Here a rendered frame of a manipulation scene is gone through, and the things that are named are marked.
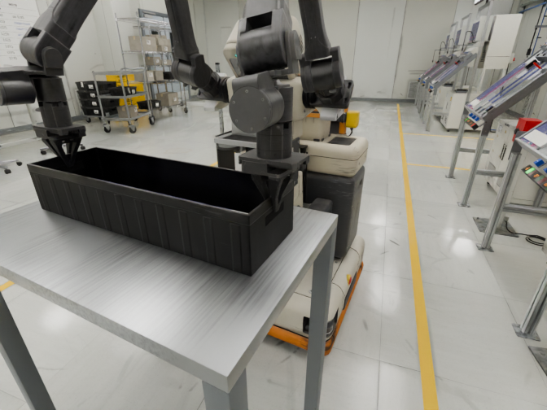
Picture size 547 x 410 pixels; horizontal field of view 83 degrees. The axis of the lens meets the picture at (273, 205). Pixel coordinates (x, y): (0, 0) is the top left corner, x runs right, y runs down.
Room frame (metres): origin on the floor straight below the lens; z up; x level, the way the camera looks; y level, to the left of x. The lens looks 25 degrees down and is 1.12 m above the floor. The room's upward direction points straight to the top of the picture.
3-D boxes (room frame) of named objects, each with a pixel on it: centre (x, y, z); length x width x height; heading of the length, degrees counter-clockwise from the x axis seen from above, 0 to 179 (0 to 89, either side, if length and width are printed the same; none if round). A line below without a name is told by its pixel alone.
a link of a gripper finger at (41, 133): (0.75, 0.51, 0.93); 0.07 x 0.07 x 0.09; 64
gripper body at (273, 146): (0.49, 0.00, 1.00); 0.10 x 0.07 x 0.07; 63
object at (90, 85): (6.35, 3.38, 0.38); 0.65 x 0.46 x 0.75; 74
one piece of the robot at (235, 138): (1.02, 0.05, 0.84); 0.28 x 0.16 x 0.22; 64
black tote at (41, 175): (0.61, 0.25, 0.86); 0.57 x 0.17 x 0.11; 64
